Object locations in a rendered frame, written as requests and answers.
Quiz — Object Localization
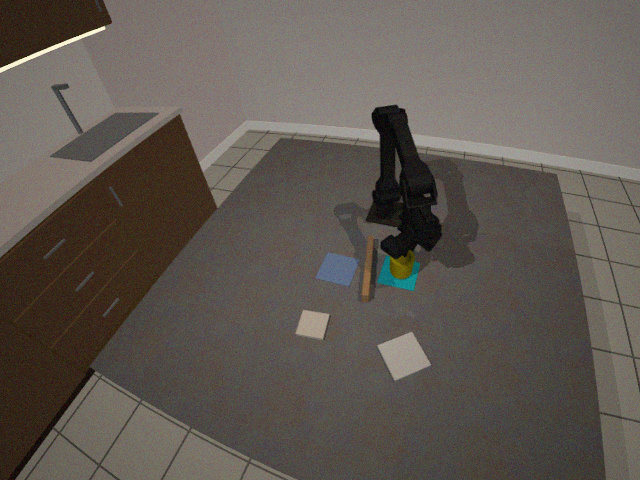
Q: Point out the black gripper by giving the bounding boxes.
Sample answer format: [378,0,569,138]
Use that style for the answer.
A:
[381,212,417,259]

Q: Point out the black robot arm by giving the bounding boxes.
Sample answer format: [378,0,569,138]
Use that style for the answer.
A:
[371,104,442,252]

